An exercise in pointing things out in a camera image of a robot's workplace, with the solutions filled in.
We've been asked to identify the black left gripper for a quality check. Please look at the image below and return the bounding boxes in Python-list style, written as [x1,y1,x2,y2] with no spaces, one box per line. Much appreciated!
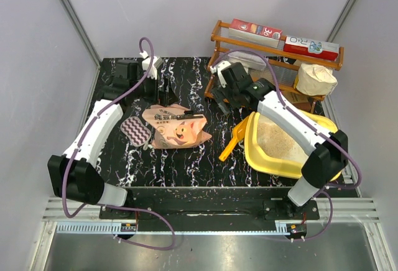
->
[131,70,178,107]

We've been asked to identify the black bag sealing clip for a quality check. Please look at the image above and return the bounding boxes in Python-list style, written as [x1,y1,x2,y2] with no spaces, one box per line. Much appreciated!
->
[177,110,204,121]

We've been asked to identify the yellow plastic litter scoop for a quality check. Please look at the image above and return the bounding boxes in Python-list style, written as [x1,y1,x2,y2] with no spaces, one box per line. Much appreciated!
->
[218,117,249,162]

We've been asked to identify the pink cat litter bag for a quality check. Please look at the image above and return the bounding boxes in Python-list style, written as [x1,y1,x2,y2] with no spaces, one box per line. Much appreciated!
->
[142,104,212,149]

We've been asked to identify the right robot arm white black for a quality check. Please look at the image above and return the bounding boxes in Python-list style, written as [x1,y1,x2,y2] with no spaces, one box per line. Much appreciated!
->
[211,61,348,219]

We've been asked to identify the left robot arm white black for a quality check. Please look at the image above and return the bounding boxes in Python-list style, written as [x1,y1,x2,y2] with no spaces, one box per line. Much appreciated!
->
[47,55,166,218]

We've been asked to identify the brown cat litter granules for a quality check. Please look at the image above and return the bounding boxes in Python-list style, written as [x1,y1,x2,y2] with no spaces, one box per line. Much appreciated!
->
[257,122,308,163]

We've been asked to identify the yellow litter box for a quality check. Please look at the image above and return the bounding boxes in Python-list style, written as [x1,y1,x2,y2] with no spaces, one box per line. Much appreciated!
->
[243,110,343,181]

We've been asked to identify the red 3D toothpaste box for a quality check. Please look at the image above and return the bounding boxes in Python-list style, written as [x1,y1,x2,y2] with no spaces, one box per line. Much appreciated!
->
[228,19,282,48]

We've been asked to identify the brown cardboard box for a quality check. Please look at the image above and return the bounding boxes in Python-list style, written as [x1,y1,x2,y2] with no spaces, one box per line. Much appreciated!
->
[283,91,312,112]

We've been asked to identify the red white R+O box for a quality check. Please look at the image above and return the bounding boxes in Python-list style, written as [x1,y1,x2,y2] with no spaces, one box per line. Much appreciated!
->
[283,36,340,61]

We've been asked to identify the purple wavy striped sponge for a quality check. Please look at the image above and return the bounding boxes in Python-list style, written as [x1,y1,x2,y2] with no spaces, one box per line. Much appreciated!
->
[120,117,152,147]

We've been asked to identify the wooden two-tier shelf rack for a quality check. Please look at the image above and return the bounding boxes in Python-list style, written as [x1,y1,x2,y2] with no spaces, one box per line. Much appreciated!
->
[205,20,345,113]

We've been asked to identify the beige tissue pack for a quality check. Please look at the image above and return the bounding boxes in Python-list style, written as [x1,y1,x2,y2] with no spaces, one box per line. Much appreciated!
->
[294,63,338,96]

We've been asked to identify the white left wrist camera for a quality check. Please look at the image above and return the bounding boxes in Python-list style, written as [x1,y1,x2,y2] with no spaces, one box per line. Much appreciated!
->
[140,51,163,80]

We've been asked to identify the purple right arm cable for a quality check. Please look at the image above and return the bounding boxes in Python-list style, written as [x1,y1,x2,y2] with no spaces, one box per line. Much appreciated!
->
[214,49,363,241]

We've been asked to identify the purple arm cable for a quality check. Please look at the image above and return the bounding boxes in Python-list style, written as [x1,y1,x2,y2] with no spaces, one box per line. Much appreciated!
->
[214,49,363,241]
[62,37,177,250]

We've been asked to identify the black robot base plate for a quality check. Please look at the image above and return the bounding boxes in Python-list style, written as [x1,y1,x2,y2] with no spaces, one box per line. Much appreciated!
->
[98,197,320,221]

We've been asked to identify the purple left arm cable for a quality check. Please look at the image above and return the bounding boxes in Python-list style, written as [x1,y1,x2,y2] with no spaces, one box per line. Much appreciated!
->
[62,37,177,250]

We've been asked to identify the aluminium frame rail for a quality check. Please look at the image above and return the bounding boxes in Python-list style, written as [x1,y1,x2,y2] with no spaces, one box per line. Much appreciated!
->
[43,197,380,223]

